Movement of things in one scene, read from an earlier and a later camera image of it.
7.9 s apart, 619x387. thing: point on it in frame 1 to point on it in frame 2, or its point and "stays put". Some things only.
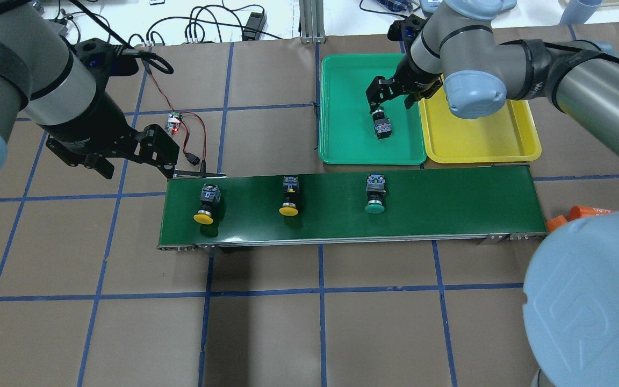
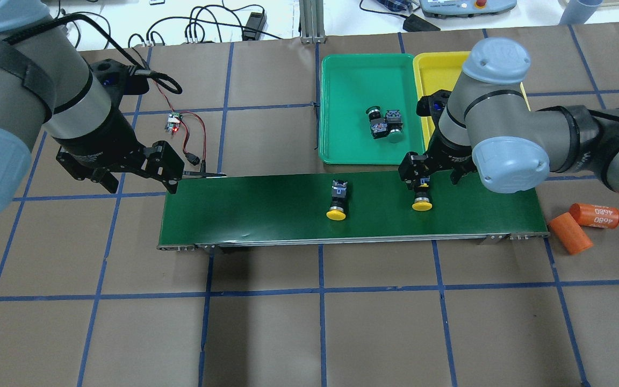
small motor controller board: [172, 126] stays put
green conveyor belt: [208, 211] stays put
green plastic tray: [347, 131] stays put
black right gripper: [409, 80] to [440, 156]
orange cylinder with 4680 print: [576, 212] stays put
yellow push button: [290, 189] to [422, 200]
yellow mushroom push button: [210, 195] to [339, 200]
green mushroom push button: [375, 193] to [395, 127]
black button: [382, 124] stays put
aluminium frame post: [311, 16] stays put
